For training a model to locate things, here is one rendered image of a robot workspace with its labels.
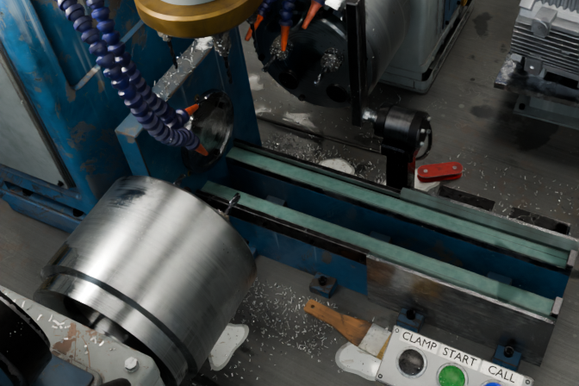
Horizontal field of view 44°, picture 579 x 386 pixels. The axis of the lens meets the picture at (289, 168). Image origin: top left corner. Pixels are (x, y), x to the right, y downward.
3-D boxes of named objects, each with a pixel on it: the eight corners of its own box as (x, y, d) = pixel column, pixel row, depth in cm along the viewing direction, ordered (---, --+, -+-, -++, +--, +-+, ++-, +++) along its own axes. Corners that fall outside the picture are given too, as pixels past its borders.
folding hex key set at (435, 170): (418, 183, 136) (419, 177, 135) (415, 171, 139) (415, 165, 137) (463, 178, 136) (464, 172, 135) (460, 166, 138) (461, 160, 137)
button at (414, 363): (396, 370, 86) (394, 369, 84) (405, 346, 87) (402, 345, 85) (420, 380, 85) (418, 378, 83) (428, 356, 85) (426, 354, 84)
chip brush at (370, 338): (298, 316, 120) (298, 314, 120) (314, 294, 123) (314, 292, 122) (407, 375, 111) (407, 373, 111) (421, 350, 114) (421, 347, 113)
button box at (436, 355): (379, 382, 90) (372, 379, 85) (399, 328, 91) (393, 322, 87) (514, 439, 83) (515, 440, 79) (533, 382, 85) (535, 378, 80)
